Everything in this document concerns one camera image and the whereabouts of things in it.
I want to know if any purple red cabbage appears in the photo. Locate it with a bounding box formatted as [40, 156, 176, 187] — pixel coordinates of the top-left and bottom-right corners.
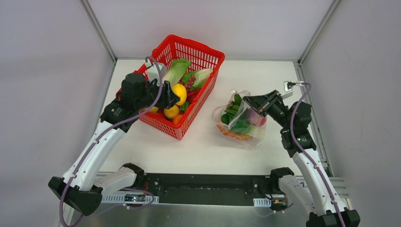
[244, 108, 261, 126]

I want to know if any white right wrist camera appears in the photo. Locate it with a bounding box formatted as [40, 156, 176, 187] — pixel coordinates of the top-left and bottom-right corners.
[281, 81, 295, 99]

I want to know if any orange yellow fruit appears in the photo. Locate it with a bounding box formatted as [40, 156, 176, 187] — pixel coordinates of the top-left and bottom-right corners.
[149, 106, 159, 114]

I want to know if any clear pink-dotted zip bag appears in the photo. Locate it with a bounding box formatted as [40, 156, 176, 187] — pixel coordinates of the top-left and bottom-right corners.
[211, 89, 267, 148]

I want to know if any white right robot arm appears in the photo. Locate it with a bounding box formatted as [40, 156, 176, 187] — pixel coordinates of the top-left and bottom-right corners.
[243, 90, 360, 227]

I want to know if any pale green napa cabbage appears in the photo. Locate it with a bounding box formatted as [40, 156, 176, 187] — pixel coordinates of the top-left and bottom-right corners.
[163, 58, 191, 86]

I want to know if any orange tangerine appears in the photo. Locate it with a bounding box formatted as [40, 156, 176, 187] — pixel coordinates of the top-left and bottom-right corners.
[172, 114, 183, 124]

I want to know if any yellow lemon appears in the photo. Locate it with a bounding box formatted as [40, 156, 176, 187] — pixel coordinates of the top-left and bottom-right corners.
[163, 105, 180, 120]
[172, 83, 187, 106]

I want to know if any red apple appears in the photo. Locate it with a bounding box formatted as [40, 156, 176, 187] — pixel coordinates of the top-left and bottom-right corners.
[257, 117, 267, 127]

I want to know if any purple red grape bunch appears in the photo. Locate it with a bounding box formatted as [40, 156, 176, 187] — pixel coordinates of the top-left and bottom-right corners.
[181, 74, 197, 93]

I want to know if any light green lettuce head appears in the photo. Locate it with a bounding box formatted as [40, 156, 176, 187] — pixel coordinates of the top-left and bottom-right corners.
[184, 69, 213, 89]

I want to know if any green white bok choy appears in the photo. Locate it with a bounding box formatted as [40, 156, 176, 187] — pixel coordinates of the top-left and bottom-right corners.
[229, 120, 265, 140]

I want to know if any red plastic basket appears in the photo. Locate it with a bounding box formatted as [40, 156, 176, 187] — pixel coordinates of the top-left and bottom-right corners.
[115, 34, 226, 141]

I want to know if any green romaine leaf bunch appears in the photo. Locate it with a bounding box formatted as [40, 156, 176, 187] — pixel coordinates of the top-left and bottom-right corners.
[220, 94, 242, 125]

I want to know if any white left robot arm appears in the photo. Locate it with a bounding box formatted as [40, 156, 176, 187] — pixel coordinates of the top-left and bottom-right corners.
[48, 73, 180, 216]

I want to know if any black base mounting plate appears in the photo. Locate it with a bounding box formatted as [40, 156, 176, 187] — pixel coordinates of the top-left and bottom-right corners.
[131, 173, 290, 209]

